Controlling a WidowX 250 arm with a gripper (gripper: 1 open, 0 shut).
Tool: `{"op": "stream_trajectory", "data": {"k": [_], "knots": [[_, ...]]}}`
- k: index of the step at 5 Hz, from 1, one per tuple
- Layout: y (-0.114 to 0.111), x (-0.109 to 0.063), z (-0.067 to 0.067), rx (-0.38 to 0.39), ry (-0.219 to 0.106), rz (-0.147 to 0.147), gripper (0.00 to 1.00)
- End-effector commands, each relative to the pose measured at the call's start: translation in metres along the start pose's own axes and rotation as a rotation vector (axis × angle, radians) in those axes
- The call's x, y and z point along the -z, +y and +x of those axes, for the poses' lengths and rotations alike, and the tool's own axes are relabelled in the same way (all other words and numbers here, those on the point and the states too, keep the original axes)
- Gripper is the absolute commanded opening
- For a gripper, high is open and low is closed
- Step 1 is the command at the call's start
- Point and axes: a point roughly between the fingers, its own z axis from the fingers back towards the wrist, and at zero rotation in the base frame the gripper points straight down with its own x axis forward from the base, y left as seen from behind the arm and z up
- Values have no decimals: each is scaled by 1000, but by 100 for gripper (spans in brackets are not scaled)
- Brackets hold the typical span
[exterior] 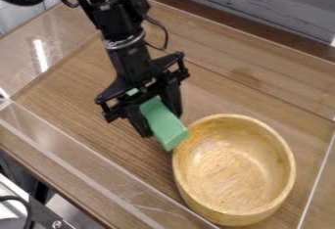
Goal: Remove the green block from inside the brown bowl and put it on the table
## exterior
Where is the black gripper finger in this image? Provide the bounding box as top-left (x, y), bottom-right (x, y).
top-left (127, 107), bottom-right (153, 138)
top-left (161, 81), bottom-right (183, 117)

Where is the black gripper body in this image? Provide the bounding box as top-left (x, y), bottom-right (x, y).
top-left (96, 34), bottom-right (189, 122)

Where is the green rectangular block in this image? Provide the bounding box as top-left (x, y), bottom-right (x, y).
top-left (137, 97), bottom-right (189, 152)

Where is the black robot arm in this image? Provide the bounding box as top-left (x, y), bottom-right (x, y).
top-left (1, 0), bottom-right (189, 137)

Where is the brown wooden bowl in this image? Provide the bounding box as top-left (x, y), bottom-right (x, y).
top-left (172, 114), bottom-right (297, 227)

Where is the black cable bottom left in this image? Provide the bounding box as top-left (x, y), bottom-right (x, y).
top-left (0, 195), bottom-right (33, 229)

